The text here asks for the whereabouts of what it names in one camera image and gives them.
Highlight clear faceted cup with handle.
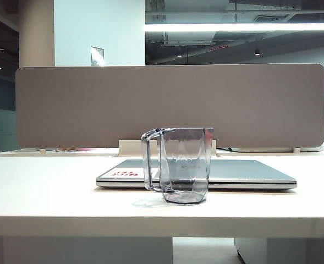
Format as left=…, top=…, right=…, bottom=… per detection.
left=141, top=126, right=215, bottom=206

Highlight white desk modesty panel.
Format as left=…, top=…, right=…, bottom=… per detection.
left=0, top=236, right=173, bottom=264

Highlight framed wall notice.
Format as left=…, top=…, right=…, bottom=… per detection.
left=90, top=46, right=105, bottom=67

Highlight silver Dell laptop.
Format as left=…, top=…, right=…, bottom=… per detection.
left=95, top=158, right=297, bottom=190

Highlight beige fabric desk divider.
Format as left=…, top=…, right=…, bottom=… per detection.
left=14, top=63, right=324, bottom=149

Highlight long white ceiling light strip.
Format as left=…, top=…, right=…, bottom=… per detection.
left=144, top=22, right=324, bottom=32

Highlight white red Nice Try sticker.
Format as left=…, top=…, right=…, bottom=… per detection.
left=104, top=167, right=160, bottom=179

